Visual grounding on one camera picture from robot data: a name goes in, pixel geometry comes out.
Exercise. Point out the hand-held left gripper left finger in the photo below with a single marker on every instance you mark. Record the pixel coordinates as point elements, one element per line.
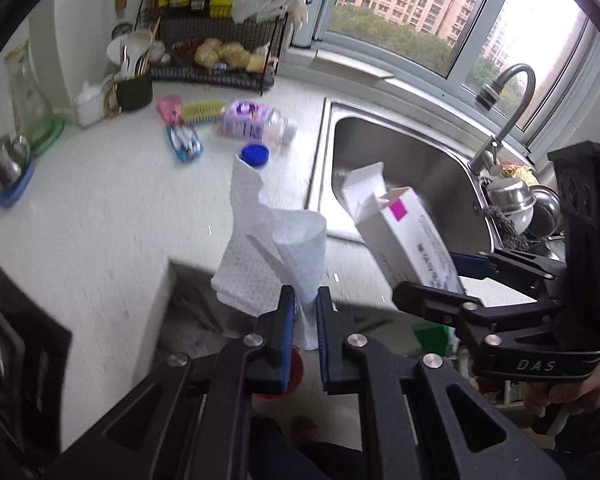
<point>285,340</point>

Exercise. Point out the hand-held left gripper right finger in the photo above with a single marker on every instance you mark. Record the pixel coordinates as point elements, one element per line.
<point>325,340</point>

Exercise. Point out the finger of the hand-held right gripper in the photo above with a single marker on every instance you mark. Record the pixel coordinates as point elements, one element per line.
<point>430,302</point>
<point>472,265</point>

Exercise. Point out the red trash bin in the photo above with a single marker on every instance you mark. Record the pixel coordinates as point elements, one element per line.
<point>297,372</point>

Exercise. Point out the white carton pink label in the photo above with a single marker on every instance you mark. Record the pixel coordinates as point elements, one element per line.
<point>405,230</point>

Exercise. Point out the white paper towel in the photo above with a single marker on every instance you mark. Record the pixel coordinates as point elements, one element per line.
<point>275,240</point>

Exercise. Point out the blue bottle cap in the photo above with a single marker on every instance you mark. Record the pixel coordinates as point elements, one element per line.
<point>255,154</point>

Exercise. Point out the purple label plastic bottle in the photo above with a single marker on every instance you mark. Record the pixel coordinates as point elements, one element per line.
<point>252,122</point>

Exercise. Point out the blue wrapper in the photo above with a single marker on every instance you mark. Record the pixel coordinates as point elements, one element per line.
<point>184,142</point>

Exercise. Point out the yellow-green scrub brush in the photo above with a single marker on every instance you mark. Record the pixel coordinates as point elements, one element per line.
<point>203,110</point>

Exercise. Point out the pink packet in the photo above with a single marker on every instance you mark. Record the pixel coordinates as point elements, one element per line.
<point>169,109</point>

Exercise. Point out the person's right forearm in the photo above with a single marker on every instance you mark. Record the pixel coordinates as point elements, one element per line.
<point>597,435</point>

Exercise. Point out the person's right hand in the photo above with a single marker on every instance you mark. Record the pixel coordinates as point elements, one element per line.
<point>560,392</point>

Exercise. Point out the green box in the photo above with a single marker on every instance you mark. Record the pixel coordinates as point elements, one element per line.
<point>432,337</point>

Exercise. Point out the steel wool scrubber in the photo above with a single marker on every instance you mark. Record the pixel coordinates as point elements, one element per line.
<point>505,225</point>

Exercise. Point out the clear plastic bag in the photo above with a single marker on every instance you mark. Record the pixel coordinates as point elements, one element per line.
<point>200,320</point>

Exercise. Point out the person's leg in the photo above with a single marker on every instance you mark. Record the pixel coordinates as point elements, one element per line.
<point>280,440</point>

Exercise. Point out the yellow packet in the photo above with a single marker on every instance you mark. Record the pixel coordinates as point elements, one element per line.
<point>522,172</point>

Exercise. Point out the stainless steel sink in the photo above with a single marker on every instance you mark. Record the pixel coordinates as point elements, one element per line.
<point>405,150</point>

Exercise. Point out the steel faucet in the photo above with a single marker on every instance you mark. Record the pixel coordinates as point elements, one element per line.
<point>512,110</point>

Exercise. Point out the window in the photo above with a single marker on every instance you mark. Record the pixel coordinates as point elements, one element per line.
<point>430,15</point>

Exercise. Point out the black gas stove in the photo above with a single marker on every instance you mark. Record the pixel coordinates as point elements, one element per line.
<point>20,360</point>

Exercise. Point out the dark green mug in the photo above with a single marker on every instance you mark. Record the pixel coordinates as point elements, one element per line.
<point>135,94</point>

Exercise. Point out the ginger root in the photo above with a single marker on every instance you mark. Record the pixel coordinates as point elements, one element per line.
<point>207,52</point>
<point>235,52</point>

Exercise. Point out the white lidded jar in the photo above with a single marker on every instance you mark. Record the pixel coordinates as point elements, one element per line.
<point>90,105</point>

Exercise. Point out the garlic bulb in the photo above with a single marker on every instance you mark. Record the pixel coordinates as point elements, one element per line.
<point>165,57</point>

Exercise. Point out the blue coaster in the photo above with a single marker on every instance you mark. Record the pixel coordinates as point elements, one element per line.
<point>15,189</point>

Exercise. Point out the green coaster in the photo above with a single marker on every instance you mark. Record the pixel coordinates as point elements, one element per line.
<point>54,132</point>

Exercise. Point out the white plastic bag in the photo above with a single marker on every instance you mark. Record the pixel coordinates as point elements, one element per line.
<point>270,5</point>

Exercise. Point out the white rice spoon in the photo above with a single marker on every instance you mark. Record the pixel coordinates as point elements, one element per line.
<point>140,42</point>

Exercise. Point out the wooden chopsticks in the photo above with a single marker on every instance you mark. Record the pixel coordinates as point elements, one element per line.
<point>155,35</point>

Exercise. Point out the steel teapot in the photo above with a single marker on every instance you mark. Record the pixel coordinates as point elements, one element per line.
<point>7,157</point>

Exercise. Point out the white plastic spoon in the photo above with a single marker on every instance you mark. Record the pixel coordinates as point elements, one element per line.
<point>115,52</point>

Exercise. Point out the steel ladle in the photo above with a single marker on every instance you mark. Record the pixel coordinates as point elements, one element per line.
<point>121,30</point>

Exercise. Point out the glass carafe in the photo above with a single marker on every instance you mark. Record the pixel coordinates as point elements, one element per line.
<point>27,95</point>

